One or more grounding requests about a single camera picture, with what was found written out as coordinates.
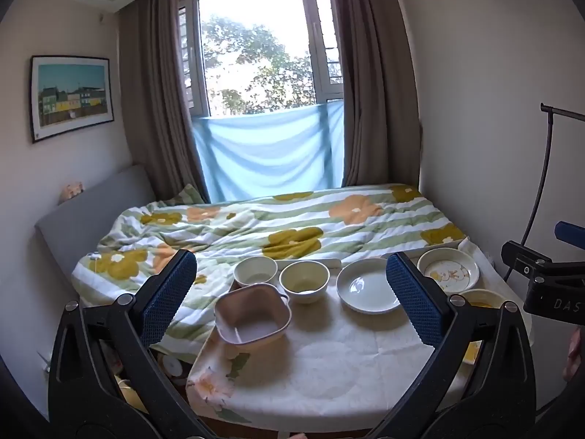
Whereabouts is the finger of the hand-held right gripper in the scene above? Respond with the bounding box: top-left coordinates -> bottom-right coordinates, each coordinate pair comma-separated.
501,240 -> 585,281
554,221 -> 585,244

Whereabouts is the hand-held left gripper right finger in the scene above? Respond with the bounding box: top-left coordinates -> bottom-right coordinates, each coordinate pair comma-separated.
366,251 -> 536,439

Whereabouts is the pink square bowl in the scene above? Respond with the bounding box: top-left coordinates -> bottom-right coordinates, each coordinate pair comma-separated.
214,284 -> 293,346

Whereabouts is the small plush toy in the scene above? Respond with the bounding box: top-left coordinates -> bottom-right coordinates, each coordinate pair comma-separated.
61,180 -> 86,203

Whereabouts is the yellow rimmed bowl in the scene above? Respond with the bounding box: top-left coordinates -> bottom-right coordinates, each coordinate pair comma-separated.
457,289 -> 508,311

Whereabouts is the striped floral blanket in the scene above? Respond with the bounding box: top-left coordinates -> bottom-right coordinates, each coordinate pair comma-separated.
73,183 -> 469,362

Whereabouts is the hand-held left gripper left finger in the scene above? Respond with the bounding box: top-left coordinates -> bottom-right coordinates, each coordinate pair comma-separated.
48,249 -> 215,439

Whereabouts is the person's right hand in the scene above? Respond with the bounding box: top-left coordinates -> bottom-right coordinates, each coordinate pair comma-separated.
564,328 -> 585,382

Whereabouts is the white plate with cartoon print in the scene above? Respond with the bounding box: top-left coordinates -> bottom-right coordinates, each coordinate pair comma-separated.
417,247 -> 480,293

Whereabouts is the framed landscape picture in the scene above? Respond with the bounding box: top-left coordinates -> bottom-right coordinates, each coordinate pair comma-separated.
30,55 -> 115,144

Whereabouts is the window with white frame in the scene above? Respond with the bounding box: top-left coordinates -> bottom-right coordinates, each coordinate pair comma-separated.
176,0 -> 344,118

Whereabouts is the white floral tablecloth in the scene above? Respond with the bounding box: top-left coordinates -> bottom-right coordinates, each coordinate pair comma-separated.
186,238 -> 535,427

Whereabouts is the black gooseneck stand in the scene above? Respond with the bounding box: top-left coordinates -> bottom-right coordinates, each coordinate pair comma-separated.
503,103 -> 585,281

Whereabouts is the green pillow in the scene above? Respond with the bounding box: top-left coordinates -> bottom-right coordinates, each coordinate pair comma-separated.
171,184 -> 205,206

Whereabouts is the light blue cloth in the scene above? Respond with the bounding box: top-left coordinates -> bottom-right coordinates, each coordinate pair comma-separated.
191,100 -> 346,203

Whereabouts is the cream round bowl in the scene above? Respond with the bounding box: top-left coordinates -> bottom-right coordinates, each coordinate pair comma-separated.
279,260 -> 331,305
233,256 -> 279,289

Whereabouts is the plain white plate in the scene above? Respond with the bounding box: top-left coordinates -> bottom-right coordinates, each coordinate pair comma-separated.
337,258 -> 403,315

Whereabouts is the brown curtain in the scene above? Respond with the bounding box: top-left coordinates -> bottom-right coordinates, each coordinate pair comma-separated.
322,0 -> 422,189
118,0 -> 212,205

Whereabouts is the grey padded headboard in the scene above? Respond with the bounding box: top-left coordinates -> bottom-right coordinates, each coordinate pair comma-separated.
34,165 -> 156,284

